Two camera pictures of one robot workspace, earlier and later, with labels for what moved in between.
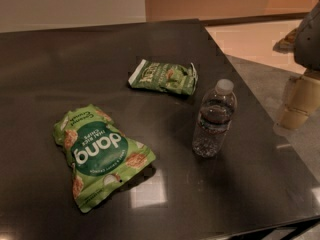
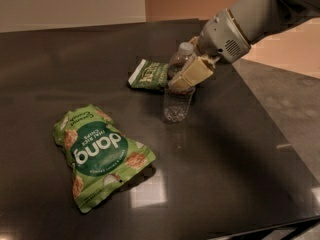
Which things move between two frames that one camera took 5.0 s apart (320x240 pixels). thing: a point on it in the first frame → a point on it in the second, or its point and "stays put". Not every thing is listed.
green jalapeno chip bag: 173,78 stays put
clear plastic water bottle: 217,110 → 179,103
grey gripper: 308,40 → 222,36
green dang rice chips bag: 99,153 stays put
